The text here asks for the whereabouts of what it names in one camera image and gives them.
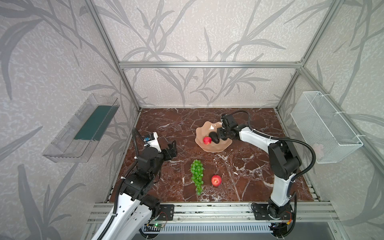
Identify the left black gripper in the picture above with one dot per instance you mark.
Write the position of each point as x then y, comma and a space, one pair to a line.
167, 150

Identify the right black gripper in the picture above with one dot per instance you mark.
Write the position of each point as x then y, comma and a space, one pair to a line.
222, 132

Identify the red apple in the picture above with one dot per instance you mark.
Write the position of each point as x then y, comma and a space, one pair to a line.
216, 181
207, 140

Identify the green grape bunch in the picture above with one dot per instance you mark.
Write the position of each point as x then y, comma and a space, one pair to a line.
197, 171

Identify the dark avocado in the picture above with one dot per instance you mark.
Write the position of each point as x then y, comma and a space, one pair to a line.
214, 136

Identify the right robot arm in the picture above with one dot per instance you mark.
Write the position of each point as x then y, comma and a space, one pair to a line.
283, 159

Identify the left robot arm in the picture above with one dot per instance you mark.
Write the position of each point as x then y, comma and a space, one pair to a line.
133, 206

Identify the pink scalloped fruit bowl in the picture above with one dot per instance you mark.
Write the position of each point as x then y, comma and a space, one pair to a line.
204, 131

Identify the green circuit board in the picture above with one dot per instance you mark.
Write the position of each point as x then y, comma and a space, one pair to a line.
156, 225

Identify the pink item in basket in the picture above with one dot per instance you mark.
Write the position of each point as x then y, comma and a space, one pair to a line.
319, 150

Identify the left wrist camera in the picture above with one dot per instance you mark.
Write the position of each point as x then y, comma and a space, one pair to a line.
151, 140

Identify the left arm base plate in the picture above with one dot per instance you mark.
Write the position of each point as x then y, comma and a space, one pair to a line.
163, 212

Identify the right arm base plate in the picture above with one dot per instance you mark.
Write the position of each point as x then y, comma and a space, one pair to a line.
272, 212

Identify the clear plastic wall tray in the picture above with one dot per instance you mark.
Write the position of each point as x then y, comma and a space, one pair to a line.
79, 138

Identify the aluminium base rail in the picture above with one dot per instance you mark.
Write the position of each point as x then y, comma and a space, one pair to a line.
205, 212

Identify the white wire mesh basket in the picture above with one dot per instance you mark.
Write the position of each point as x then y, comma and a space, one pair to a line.
320, 122

